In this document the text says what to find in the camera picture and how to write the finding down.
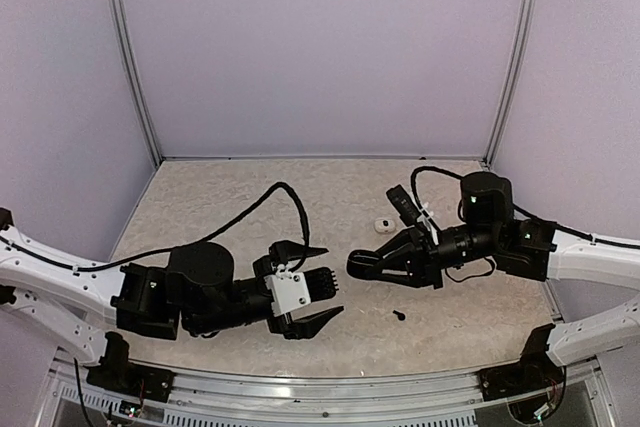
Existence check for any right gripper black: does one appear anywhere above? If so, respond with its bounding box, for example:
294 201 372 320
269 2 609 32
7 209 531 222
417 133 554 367
366 223 501 289

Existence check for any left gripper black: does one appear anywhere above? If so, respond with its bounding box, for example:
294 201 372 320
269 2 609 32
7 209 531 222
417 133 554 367
187 241 343 341

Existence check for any white earbud charging case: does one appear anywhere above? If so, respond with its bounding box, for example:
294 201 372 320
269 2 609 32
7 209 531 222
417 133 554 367
374 218 396 234

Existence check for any black earbud charging case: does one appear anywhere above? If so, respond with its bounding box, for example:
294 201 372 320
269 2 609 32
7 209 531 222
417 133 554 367
346 249 384 281

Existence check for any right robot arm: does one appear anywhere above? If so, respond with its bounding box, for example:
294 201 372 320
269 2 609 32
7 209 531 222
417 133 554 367
346 171 639 391

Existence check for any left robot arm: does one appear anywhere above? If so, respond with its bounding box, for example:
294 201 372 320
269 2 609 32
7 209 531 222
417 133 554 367
1 209 344 392

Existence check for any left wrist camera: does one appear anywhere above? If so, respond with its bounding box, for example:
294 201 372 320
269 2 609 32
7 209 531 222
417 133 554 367
294 267 338 311

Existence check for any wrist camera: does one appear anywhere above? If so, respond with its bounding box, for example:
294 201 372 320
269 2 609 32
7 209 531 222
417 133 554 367
294 267 338 311
386 185 440 233

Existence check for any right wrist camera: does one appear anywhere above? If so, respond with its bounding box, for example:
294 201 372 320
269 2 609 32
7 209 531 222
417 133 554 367
386 185 440 233

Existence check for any black wireless earbud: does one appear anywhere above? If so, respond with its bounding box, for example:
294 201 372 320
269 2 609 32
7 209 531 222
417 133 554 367
393 310 406 321

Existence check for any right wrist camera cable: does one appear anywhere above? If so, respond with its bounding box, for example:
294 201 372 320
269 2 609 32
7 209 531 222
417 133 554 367
409 165 469 213

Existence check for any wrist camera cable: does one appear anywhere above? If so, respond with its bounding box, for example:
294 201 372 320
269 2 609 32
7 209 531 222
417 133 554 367
9 181 311 273
409 165 469 213

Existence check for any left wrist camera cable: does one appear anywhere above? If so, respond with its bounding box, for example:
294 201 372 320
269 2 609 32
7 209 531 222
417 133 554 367
9 181 311 273

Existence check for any aluminium front rail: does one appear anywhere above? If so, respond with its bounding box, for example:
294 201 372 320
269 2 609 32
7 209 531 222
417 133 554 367
29 350 618 426

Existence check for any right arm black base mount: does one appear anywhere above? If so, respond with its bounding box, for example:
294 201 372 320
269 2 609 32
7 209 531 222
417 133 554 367
477 324 566 401

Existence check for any right aluminium frame post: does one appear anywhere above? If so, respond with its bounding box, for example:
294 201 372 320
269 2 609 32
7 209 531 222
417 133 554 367
483 0 536 169

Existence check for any aluminium frame post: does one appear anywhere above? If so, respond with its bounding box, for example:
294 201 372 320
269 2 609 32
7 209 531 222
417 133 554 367
483 0 536 169
108 0 165 170

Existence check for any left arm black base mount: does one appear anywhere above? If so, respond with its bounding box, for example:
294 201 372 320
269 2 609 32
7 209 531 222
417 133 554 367
86 332 175 403

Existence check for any left aluminium frame post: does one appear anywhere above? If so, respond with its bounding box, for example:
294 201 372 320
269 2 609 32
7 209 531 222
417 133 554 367
108 0 165 170

